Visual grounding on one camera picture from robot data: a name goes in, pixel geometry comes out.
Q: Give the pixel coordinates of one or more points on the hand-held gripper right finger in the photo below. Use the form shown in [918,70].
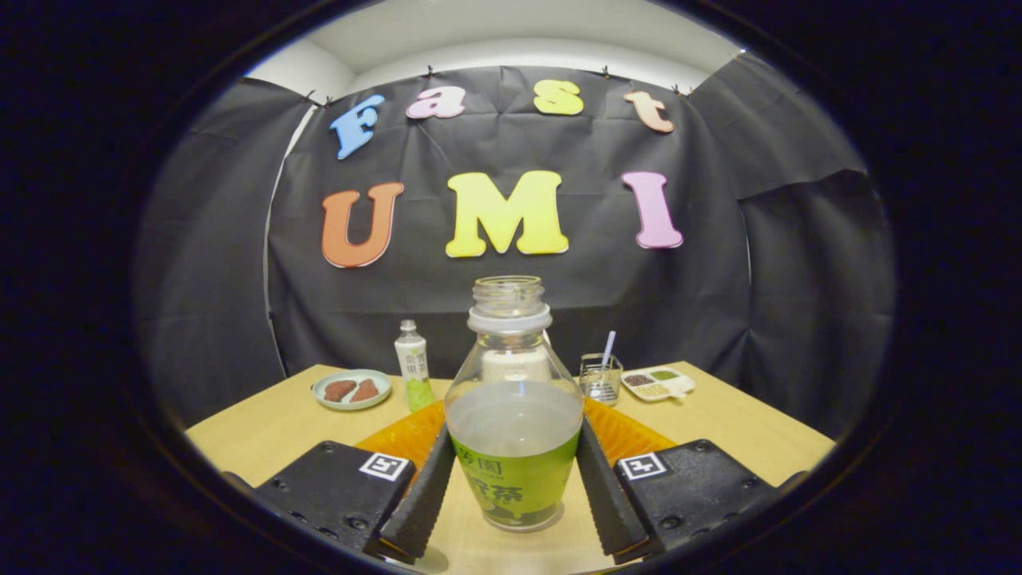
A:
[611,495]

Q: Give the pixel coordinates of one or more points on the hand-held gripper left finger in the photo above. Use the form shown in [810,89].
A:
[419,495]

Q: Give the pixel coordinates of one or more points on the green label juice bottle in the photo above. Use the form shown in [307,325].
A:
[515,483]

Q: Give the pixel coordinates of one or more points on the tall white green bottle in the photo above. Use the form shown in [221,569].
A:
[413,367]

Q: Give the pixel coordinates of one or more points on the pale green plate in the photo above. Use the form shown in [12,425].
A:
[351,406]

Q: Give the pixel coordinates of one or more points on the brown meat piece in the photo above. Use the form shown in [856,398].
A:
[366,390]
[338,390]

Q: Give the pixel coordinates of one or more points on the white divided dish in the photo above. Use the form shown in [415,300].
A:
[659,383]

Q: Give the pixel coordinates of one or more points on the wooden table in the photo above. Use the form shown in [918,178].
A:
[718,431]

